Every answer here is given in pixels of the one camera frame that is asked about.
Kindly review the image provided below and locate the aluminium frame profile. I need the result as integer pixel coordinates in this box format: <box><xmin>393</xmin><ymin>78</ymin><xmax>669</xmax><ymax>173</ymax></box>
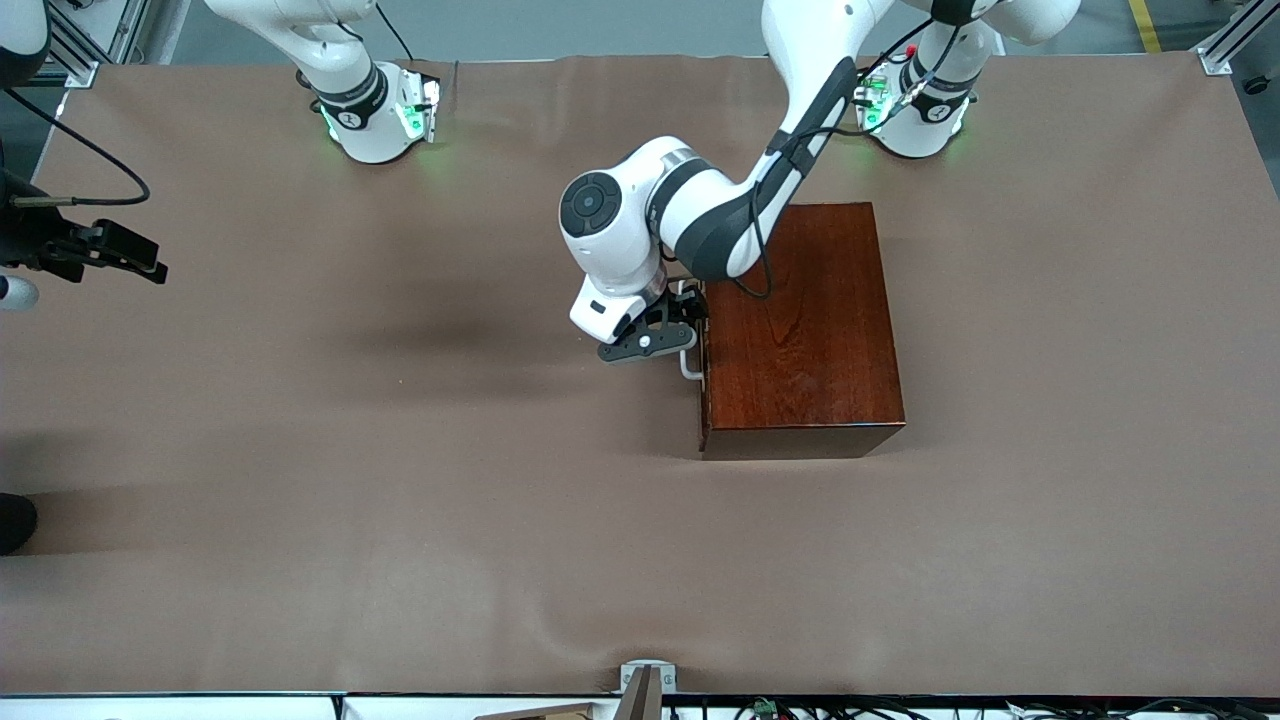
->
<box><xmin>1195</xmin><ymin>0</ymin><xmax>1280</xmax><ymax>76</ymax></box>
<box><xmin>40</xmin><ymin>0</ymin><xmax>151</xmax><ymax>89</ymax></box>

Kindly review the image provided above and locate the wooden drawer with white handle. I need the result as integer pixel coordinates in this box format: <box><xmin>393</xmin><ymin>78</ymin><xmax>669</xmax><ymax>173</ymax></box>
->
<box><xmin>678</xmin><ymin>280</ymin><xmax>711</xmax><ymax>451</ymax></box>

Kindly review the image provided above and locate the black rounded object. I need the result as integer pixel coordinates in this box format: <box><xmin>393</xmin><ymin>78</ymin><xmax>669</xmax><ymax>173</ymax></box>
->
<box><xmin>0</xmin><ymin>493</ymin><xmax>38</xmax><ymax>556</ymax></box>

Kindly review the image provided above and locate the brown table cover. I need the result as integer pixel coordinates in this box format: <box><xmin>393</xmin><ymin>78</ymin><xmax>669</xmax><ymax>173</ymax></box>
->
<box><xmin>0</xmin><ymin>52</ymin><xmax>1280</xmax><ymax>698</ymax></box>

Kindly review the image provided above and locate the brown cardboard piece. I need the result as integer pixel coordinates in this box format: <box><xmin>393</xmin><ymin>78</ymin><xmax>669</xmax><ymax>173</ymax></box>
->
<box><xmin>475</xmin><ymin>703</ymin><xmax>596</xmax><ymax>720</ymax></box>

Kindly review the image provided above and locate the black arm base cable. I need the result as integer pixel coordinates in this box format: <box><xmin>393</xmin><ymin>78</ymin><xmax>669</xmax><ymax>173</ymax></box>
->
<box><xmin>375</xmin><ymin>0</ymin><xmax>416</xmax><ymax>61</ymax></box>

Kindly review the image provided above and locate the aluminium camera post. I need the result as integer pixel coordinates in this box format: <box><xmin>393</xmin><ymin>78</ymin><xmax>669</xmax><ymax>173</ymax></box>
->
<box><xmin>615</xmin><ymin>660</ymin><xmax>678</xmax><ymax>720</ymax></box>

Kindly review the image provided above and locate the dark brown wooden cabinet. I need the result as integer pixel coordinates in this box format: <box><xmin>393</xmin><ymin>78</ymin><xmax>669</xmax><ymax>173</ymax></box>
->
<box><xmin>697</xmin><ymin>203</ymin><xmax>907</xmax><ymax>461</ymax></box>

